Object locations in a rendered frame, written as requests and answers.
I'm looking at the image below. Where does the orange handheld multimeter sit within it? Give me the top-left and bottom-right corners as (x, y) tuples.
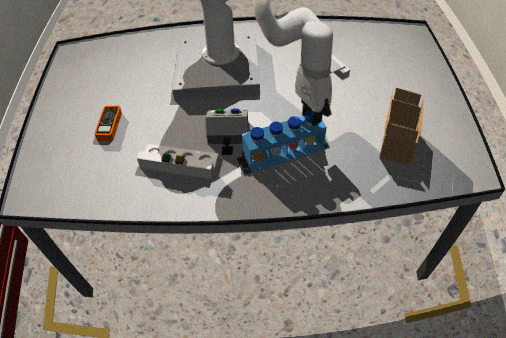
(95, 106), (122, 141)

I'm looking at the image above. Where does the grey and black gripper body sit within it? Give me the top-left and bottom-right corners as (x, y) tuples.
(295, 65), (332, 112)

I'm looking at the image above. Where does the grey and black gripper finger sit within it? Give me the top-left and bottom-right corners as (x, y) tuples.
(312, 98), (332, 126)
(301, 100), (313, 116)

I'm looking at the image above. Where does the black table edge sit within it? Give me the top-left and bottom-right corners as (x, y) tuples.
(0, 15), (505, 226)

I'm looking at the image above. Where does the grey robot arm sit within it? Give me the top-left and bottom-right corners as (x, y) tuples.
(200, 0), (350, 80)

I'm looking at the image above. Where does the blue tube rack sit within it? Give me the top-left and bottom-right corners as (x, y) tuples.
(242, 116), (327, 173)

